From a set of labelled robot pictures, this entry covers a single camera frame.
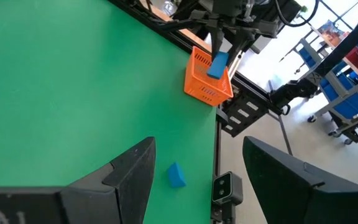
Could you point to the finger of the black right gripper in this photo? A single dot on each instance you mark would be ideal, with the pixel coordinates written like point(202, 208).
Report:
point(217, 43)
point(236, 46)

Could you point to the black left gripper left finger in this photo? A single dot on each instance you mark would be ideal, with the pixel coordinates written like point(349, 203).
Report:
point(73, 205)

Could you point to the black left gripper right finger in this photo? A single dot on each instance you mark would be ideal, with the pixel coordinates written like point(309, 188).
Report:
point(291, 193)

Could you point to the blue rectangular block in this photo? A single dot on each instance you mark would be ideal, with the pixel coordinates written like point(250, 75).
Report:
point(217, 65)

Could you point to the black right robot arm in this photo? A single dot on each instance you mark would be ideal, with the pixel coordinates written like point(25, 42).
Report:
point(294, 90)

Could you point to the wooden table side board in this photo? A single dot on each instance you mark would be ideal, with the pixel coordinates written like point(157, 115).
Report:
point(191, 34)

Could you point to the orange plastic basket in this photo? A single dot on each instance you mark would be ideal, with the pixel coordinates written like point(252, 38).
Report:
point(207, 87)

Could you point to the colourful printed box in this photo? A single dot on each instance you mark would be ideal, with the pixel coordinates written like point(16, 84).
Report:
point(331, 32)

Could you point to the blue wedge block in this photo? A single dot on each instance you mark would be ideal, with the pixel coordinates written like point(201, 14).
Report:
point(176, 175)

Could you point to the blue shelf cart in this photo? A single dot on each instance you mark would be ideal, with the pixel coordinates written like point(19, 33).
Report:
point(353, 102)

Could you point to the grey table-level camera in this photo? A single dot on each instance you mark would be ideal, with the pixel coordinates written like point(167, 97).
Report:
point(227, 186)

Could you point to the black slotted bracket plate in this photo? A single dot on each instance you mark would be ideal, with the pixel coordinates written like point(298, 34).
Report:
point(244, 115)

